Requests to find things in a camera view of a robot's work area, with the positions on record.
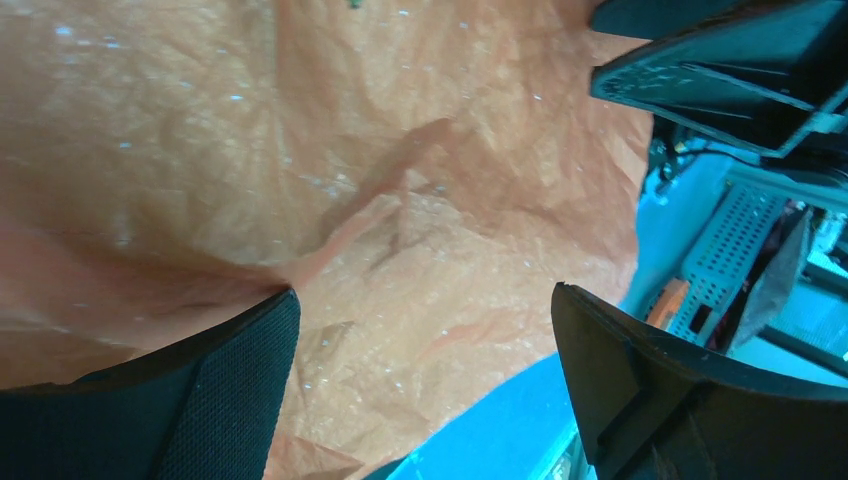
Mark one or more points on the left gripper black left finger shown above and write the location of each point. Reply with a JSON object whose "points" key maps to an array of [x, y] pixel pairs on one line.
{"points": [[205, 407]]}

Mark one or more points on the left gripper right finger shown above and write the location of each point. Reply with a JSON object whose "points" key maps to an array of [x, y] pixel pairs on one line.
{"points": [[649, 405]]}

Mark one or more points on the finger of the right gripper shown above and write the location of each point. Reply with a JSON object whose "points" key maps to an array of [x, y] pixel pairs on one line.
{"points": [[659, 19], [764, 83]]}

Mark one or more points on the orange wrapping paper sheet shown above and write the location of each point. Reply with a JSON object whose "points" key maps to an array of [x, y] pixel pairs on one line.
{"points": [[420, 174]]}

